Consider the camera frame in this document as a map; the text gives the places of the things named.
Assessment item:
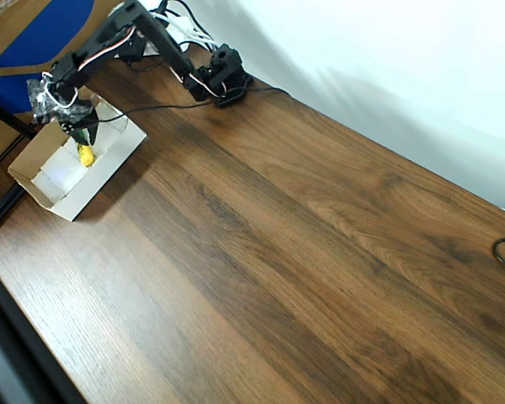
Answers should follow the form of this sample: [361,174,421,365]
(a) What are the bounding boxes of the black camera cable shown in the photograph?
[95,86,292,125]

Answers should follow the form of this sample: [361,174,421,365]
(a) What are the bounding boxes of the white power cable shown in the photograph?
[150,0,221,52]

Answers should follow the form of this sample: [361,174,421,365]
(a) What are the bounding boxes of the black vertical pole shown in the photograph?
[0,94,39,137]

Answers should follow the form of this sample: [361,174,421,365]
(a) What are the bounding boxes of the small yellow object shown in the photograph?
[75,130,95,167]

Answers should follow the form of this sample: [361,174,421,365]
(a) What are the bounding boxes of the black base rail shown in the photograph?
[0,184,26,242]

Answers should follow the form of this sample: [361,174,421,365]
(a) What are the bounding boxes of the large brown blue-printed carton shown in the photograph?
[0,0,125,178]

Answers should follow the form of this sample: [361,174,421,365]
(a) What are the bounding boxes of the white cardboard box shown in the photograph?
[7,94,148,223]

